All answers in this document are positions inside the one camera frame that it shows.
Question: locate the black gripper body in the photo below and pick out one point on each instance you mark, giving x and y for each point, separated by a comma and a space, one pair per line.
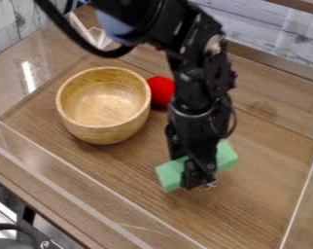
197, 134

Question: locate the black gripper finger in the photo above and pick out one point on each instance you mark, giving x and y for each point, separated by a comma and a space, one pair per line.
198, 175
175, 149

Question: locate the green foam block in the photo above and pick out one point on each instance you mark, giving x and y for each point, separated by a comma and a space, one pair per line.
169, 172

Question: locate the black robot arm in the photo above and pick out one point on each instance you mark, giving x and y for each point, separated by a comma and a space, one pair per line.
179, 29

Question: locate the wooden brown bowl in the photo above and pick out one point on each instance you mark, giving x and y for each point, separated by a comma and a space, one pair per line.
104, 104

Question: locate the red plush strawberry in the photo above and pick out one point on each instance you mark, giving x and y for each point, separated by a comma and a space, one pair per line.
162, 88

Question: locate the clear acrylic wall panel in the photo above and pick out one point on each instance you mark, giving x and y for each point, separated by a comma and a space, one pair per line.
92, 213

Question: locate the clear acrylic corner bracket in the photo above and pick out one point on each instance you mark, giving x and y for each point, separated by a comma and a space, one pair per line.
91, 31

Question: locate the black table leg frame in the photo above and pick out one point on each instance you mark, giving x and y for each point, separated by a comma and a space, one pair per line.
29, 237

